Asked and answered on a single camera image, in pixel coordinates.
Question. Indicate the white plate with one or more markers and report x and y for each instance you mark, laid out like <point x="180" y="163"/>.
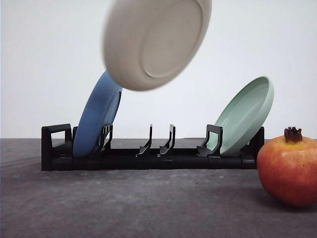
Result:
<point x="149" y="43"/>

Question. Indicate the red pomegranate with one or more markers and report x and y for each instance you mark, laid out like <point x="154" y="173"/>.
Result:
<point x="287" y="167"/>

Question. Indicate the blue plate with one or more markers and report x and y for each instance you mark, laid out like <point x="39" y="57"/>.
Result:
<point x="97" y="116"/>

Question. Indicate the green plate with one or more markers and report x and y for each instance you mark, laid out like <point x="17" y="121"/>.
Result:
<point x="243" y="119"/>

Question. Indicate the black plate rack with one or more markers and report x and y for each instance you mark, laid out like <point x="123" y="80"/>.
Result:
<point x="57" y="153"/>

